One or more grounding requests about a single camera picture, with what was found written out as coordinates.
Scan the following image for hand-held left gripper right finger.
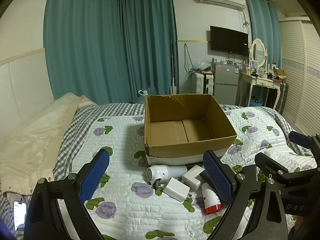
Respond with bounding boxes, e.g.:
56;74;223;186
202;150;289;240

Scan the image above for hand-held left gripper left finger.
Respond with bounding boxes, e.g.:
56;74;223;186
23;148;110;240

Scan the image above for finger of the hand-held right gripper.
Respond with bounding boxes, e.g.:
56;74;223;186
254;152;291;179
288;131;320;167

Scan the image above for white bottle with red cap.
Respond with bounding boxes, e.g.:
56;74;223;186
201;182;222;215

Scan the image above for white charger adapter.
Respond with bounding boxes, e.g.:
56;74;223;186
162;177;192;202
182;164;206;191

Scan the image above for brown cardboard box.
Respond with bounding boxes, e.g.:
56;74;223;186
143;94;237;166

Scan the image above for white cylindrical electric device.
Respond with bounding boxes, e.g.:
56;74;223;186
147;165;188;189

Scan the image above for white floral quilt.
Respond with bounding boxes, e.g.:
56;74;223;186
54;106;318;240

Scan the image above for white louvred wardrobe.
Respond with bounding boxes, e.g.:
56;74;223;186
278;16;320;137

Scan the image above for white dressing table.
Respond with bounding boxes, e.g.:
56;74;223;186
237;70;282;111

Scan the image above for cream pillow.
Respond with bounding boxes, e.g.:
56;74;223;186
0;92;98;198

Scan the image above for smartphone with lit screen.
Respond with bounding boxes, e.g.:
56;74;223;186
13;200;27;232

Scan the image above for silver small fridge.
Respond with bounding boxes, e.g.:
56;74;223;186
212;62;241;105

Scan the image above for oval white vanity mirror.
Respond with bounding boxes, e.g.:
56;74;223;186
250;38;267;68

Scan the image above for white ribbed suitcase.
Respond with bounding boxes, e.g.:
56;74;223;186
191;72;215;96

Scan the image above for narrow teal curtain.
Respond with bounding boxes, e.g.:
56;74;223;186
244;0;283;71

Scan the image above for white padded headboard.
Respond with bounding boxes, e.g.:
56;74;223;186
0;47;56;131

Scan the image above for wide teal curtain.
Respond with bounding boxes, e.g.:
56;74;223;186
43;0;132;105

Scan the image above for teal corner curtain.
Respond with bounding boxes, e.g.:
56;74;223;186
119;0;179;103

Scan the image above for black wall television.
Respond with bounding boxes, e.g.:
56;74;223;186
210;26;249;57

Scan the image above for black wall cables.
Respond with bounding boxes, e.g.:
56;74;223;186
184;43;198;75

